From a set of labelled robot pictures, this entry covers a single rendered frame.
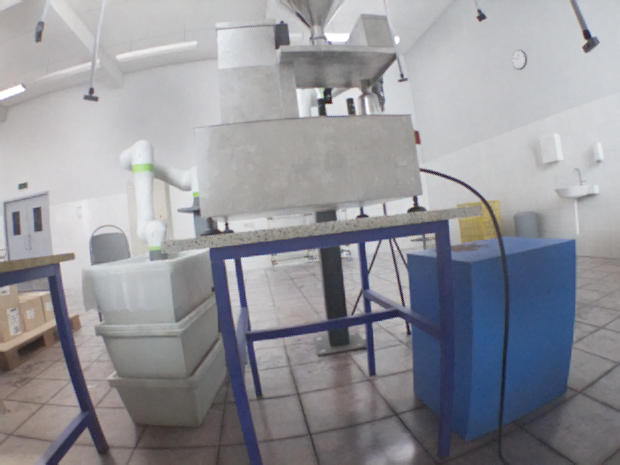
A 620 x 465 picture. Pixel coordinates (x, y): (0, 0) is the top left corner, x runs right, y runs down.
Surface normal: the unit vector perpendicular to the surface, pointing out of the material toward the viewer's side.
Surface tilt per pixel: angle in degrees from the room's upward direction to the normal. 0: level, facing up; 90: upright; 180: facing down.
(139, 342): 96
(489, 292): 90
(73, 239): 90
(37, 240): 90
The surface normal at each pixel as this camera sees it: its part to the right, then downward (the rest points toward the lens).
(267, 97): 0.16, 0.00
